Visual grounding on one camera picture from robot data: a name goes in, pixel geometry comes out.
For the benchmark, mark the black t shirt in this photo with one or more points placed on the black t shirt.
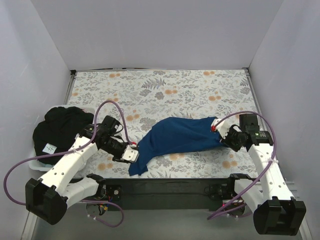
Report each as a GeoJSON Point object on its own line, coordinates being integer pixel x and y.
{"type": "Point", "coordinates": [59, 128]}

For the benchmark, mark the white paper label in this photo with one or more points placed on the white paper label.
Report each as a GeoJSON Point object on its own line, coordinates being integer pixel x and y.
{"type": "Point", "coordinates": [49, 149]}

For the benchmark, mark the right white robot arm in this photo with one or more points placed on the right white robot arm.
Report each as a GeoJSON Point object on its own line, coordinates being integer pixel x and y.
{"type": "Point", "coordinates": [275, 209]}

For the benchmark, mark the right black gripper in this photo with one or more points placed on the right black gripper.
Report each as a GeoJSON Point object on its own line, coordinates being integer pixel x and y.
{"type": "Point", "coordinates": [230, 137]}

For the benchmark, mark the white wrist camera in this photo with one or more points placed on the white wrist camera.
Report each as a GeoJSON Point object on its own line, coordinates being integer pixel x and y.
{"type": "Point", "coordinates": [220, 126]}
{"type": "Point", "coordinates": [130, 154]}

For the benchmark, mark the white plastic basket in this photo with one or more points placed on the white plastic basket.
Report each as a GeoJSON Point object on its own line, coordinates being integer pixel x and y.
{"type": "Point", "coordinates": [39, 166]}

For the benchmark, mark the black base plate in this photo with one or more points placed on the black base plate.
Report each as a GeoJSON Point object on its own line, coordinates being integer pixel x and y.
{"type": "Point", "coordinates": [168, 193]}

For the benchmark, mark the aluminium frame rail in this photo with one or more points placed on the aluminium frame rail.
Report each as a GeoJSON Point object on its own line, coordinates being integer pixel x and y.
{"type": "Point", "coordinates": [29, 227]}

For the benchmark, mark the blue t shirt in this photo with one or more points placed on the blue t shirt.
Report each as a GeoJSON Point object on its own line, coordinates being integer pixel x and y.
{"type": "Point", "coordinates": [175, 135]}

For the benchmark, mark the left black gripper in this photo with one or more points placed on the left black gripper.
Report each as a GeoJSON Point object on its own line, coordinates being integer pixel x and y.
{"type": "Point", "coordinates": [121, 151]}

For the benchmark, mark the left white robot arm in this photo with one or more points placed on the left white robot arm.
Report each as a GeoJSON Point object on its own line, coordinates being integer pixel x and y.
{"type": "Point", "coordinates": [53, 193]}

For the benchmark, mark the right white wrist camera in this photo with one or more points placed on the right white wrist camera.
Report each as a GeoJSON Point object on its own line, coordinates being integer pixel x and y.
{"type": "Point", "coordinates": [220, 126]}

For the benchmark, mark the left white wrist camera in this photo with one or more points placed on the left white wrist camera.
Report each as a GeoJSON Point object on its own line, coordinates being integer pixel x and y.
{"type": "Point", "coordinates": [130, 154]}

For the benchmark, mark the floral table cloth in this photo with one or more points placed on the floral table cloth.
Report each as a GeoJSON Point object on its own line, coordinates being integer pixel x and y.
{"type": "Point", "coordinates": [142, 98]}

